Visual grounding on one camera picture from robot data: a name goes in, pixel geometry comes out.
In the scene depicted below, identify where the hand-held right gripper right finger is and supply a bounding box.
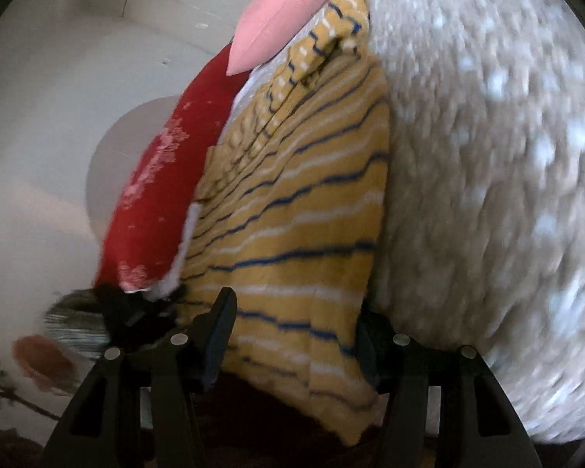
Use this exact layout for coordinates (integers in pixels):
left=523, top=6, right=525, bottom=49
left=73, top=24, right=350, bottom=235
left=355, top=309, right=543, bottom=468

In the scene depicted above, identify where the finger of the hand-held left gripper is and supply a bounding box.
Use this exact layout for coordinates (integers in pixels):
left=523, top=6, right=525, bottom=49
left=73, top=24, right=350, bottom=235
left=96, top=285, right=188, bottom=349

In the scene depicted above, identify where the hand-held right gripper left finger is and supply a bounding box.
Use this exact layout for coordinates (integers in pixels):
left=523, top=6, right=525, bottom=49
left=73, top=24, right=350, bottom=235
left=41, top=287, right=238, bottom=468

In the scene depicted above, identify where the yellow striped knit sweater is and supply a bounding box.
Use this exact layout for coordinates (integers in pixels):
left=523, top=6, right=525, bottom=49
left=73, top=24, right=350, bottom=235
left=175, top=0, right=392, bottom=445

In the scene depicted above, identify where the red patterned pillow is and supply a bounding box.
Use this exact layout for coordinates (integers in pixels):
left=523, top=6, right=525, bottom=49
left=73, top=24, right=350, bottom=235
left=92, top=41, right=248, bottom=294

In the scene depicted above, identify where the grey rounded headboard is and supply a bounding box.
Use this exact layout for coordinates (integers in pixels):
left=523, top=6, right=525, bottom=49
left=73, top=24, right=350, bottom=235
left=85, top=97, right=188, bottom=237

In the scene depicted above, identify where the bed with beige quilt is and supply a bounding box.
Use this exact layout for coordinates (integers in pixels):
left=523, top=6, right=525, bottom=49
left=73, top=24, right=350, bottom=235
left=356, top=0, right=585, bottom=445

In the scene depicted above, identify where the white glossy wardrobe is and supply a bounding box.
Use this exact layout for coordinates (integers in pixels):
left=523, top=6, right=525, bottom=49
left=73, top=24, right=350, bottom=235
left=73, top=0, right=293, bottom=74

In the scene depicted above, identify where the pink pillow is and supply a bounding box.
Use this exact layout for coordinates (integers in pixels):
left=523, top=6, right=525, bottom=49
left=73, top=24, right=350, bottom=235
left=225, top=0, right=333, bottom=77

